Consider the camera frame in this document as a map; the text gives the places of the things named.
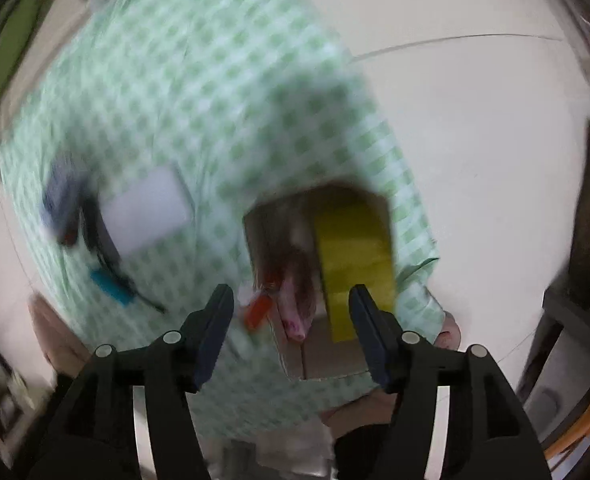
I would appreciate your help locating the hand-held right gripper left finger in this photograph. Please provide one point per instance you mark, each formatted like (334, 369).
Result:
(210, 340)

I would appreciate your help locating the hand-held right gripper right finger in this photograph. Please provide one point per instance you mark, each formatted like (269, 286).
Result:
(370, 340)

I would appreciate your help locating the small cardboard box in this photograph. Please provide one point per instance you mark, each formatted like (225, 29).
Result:
(325, 360)

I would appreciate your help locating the small orange item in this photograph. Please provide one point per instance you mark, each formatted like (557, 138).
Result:
(257, 311)

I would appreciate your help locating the yellow tape roll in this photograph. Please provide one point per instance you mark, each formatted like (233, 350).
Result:
(355, 260)

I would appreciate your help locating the pink plastic tube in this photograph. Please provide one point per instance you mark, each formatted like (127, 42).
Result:
(294, 310)

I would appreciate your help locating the small blue plastic item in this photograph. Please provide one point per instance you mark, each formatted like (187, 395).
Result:
(109, 286)

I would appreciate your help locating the white box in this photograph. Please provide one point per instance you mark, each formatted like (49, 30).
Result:
(145, 210)

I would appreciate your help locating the keys with red fob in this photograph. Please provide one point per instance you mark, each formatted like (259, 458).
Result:
(68, 235)

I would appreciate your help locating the plastic bottle with blue label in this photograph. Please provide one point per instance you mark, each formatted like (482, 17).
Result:
(62, 190)

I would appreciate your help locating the green checked cloth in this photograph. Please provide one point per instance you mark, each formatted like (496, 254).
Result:
(200, 85)

